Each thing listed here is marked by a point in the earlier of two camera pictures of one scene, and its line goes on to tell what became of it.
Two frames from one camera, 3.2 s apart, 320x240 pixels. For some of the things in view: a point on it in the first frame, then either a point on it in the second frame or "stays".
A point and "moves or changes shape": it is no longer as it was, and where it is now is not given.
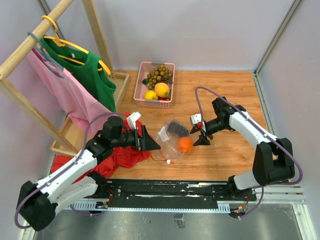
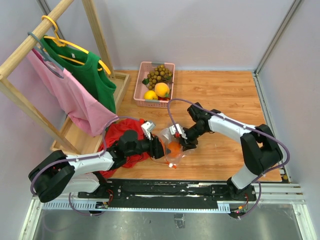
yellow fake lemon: [151, 95] stays
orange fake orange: [185, 144] moves or changes shape
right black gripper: [202, 139] -> [188, 144]
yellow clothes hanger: [58, 41] stays
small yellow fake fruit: [161, 89] stays
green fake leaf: [145, 81] stays
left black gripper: [146, 142] -> [156, 149]
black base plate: [170, 194] stays
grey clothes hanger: [51, 64] stays
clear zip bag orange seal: [174, 141] moves or changes shape
